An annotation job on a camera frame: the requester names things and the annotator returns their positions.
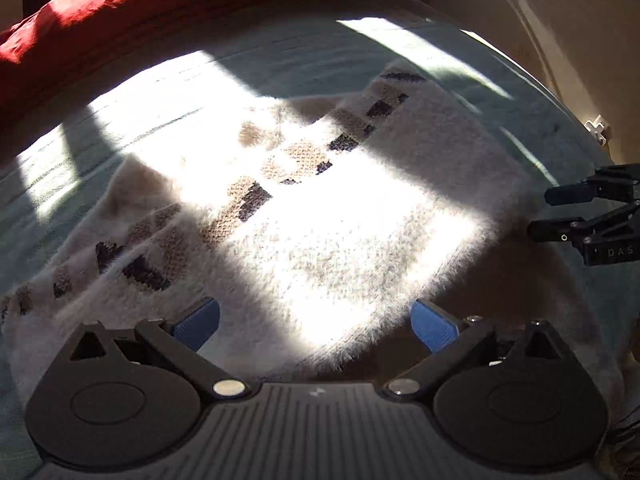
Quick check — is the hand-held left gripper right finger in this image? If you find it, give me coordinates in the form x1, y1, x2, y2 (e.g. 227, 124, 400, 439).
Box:
382, 299, 566, 402

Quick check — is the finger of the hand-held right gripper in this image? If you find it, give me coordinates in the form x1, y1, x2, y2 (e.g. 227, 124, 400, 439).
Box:
526, 217, 588, 243
544, 180, 601, 207

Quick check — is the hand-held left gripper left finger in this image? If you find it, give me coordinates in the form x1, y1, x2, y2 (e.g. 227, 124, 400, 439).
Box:
70, 296, 248, 402

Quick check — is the white fuzzy sweater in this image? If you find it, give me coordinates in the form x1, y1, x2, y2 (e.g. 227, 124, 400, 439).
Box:
0, 60, 626, 441

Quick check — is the white charger plug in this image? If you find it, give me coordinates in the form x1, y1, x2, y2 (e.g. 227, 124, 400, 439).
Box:
584, 116, 612, 146

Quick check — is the green plaid bed sheet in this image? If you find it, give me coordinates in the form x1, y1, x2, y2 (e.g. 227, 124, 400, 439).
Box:
0, 0, 640, 480

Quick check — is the red quilt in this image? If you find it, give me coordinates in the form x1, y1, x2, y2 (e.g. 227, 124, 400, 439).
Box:
0, 0, 441, 126

